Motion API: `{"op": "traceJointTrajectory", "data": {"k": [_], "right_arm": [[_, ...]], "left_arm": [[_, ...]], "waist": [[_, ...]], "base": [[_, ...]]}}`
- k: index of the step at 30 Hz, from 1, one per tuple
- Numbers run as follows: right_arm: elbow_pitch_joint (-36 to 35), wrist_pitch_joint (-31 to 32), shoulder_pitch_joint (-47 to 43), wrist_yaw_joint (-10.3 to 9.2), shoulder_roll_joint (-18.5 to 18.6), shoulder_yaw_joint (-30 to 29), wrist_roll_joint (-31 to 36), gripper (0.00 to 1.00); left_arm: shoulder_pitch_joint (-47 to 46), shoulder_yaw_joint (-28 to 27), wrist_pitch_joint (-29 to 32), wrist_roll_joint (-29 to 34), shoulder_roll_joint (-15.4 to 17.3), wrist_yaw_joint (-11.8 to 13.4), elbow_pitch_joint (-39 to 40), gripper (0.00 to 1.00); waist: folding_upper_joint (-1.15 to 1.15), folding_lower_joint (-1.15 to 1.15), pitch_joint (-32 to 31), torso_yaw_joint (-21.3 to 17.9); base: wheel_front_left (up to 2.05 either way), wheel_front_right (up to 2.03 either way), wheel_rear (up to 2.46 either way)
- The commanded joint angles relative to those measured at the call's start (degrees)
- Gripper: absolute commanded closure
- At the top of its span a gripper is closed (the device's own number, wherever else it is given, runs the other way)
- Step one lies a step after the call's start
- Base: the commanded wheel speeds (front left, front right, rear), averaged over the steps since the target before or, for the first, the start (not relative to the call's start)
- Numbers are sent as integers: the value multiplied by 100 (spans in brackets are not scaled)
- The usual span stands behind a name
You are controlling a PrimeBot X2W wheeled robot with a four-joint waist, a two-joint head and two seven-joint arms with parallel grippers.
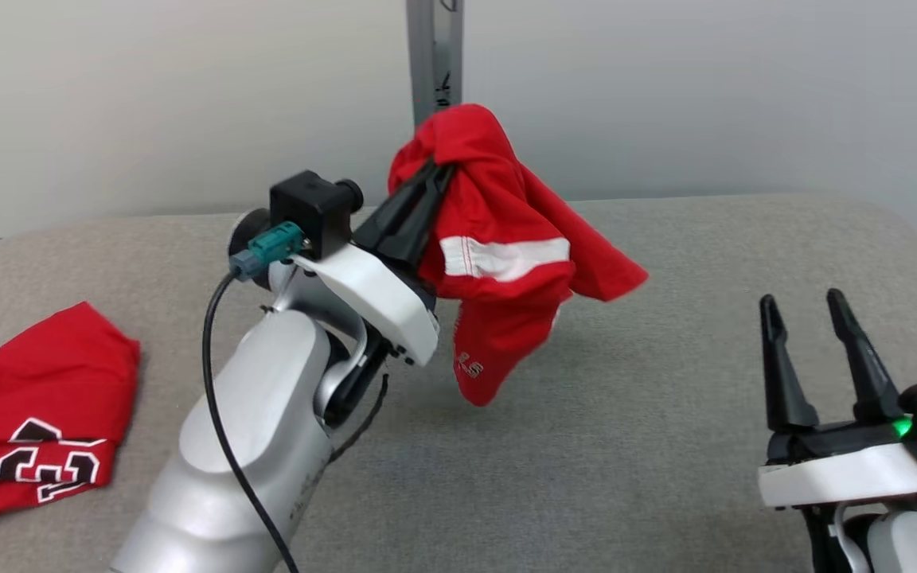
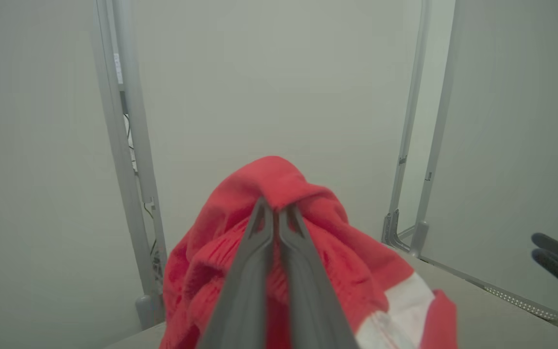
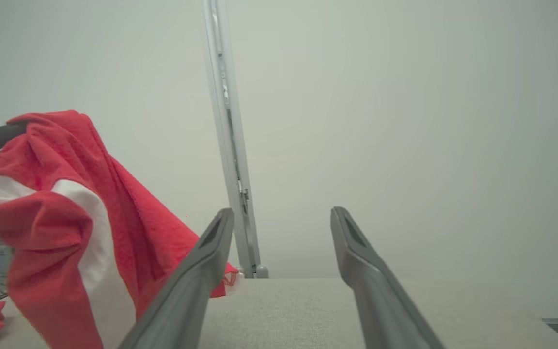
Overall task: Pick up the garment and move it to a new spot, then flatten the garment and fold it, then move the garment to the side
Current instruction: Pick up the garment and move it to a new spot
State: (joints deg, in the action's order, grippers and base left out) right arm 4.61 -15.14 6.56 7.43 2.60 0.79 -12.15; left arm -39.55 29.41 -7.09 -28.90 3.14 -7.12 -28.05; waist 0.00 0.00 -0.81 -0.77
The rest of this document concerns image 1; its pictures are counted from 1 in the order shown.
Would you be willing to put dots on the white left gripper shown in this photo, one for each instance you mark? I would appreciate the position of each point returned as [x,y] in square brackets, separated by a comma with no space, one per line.
[379,302]

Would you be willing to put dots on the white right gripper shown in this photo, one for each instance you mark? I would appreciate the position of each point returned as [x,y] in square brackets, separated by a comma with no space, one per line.
[840,477]

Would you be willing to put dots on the red shorts with white stripe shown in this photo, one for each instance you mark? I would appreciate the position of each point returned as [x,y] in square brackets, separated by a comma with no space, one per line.
[498,207]

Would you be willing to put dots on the red basketball jersey number 23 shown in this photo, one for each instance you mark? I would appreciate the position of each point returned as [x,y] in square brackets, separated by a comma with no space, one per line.
[52,374]

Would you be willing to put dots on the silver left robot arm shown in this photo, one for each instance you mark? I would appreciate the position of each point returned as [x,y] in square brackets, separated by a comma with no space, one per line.
[259,414]

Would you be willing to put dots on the grey metal post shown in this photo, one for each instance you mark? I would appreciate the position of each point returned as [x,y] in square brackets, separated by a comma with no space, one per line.
[431,56]

